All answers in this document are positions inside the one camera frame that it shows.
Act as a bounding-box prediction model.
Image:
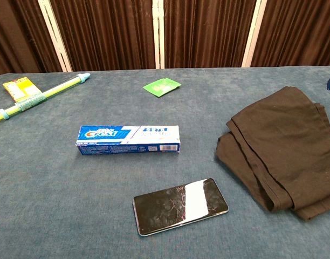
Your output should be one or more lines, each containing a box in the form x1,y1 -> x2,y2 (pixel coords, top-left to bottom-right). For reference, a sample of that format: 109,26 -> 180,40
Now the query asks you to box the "blue white toothpaste paper box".
75,125 -> 181,156

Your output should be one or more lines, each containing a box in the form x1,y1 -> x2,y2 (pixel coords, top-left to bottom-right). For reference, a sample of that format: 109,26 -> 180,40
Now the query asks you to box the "green sachet packet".
142,77 -> 182,98

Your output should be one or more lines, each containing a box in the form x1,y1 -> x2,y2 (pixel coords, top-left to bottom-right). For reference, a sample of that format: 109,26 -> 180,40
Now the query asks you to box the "black smartphone with cracked screen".
132,178 -> 230,237

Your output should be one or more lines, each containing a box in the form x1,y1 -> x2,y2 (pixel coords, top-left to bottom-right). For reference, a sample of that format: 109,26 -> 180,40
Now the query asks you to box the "brown pleated curtain panel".
164,0 -> 259,69
251,0 -> 330,67
50,0 -> 156,72
0,0 -> 63,78

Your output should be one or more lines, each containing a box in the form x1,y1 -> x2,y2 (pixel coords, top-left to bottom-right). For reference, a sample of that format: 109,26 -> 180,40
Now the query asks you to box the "long green yellow plastic stick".
0,72 -> 91,125

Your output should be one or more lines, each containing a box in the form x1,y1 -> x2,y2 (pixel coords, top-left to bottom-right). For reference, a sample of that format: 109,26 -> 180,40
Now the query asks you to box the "blue felt table cover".
0,66 -> 330,259

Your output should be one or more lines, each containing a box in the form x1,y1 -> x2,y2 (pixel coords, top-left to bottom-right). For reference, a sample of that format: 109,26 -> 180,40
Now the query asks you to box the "folded black cloth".
215,86 -> 330,222

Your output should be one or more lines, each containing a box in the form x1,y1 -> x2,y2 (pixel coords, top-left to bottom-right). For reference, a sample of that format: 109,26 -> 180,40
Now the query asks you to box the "yellow card package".
2,77 -> 40,103

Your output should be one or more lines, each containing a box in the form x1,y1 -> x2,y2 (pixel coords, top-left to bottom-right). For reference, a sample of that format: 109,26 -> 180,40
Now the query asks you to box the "white partition frame post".
37,0 -> 73,72
240,0 -> 269,68
152,0 -> 166,70

